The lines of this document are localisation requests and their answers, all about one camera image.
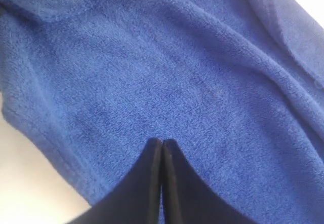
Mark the blue terry towel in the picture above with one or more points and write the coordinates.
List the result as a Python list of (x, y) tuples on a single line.
[(238, 83)]

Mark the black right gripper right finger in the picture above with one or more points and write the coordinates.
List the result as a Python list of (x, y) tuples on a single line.
[(186, 197)]

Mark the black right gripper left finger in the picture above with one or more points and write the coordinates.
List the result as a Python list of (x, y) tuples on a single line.
[(136, 199)]

